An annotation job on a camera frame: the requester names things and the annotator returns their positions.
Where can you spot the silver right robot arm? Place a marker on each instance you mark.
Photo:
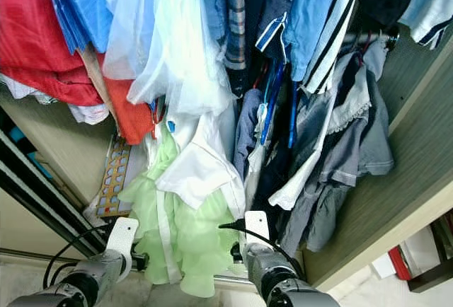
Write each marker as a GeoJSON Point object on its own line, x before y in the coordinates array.
{"type": "Point", "coordinates": [279, 275]}

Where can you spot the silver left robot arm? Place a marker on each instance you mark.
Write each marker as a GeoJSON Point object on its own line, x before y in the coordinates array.
{"type": "Point", "coordinates": [85, 282]}

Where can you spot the light green frilly dress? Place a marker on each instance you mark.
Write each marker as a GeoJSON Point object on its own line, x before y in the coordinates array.
{"type": "Point", "coordinates": [184, 243]}

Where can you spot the board with coloured dots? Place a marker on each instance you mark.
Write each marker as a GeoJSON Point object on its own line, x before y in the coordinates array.
{"type": "Point", "coordinates": [113, 180]}

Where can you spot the white shirt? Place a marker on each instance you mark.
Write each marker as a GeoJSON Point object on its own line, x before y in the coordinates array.
{"type": "Point", "coordinates": [202, 169]}

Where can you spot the navy garment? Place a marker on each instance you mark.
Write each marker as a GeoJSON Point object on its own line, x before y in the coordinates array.
{"type": "Point", "coordinates": [283, 151]}

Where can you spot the black sliding door track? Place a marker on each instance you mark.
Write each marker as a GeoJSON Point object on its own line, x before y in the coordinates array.
{"type": "Point", "coordinates": [42, 194]}

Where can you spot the blue plastic hanger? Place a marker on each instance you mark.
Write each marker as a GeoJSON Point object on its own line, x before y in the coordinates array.
{"type": "Point", "coordinates": [267, 119]}

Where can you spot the grey polo shirt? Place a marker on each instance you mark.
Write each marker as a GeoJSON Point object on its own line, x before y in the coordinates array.
{"type": "Point", "coordinates": [347, 158]}

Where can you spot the orange-red garment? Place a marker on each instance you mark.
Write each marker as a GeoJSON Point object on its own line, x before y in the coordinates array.
{"type": "Point", "coordinates": [131, 112]}

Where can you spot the red flat item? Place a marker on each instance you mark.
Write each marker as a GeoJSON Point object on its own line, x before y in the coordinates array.
{"type": "Point", "coordinates": [400, 263]}

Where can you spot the translucent white garment cover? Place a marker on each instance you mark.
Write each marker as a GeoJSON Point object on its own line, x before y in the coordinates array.
{"type": "Point", "coordinates": [184, 52]}

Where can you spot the plaid shirt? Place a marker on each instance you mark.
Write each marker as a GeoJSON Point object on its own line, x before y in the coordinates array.
{"type": "Point", "coordinates": [237, 17]}

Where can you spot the blue shirt with striped trim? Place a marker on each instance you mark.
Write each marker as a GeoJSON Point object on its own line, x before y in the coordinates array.
{"type": "Point", "coordinates": [311, 10]}

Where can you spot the red garment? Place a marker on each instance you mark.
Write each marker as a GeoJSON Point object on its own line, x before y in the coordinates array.
{"type": "Point", "coordinates": [42, 24]}

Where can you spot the plain blue shirt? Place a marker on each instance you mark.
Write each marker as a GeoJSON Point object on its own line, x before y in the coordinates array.
{"type": "Point", "coordinates": [85, 3]}

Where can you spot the light blue garment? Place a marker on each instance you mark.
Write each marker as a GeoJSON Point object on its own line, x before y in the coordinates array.
{"type": "Point", "coordinates": [428, 3]}

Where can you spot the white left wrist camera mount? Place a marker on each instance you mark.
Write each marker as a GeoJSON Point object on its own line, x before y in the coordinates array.
{"type": "Point", "coordinates": [124, 236]}

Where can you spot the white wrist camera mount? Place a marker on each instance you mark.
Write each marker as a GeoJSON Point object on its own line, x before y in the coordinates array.
{"type": "Point", "coordinates": [124, 236]}
{"type": "Point", "coordinates": [257, 226]}

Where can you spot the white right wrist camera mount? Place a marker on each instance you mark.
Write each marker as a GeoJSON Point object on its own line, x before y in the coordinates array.
{"type": "Point", "coordinates": [257, 226]}

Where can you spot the chrome clothes rail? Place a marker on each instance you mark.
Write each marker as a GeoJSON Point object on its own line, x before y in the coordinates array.
{"type": "Point", "coordinates": [375, 37]}

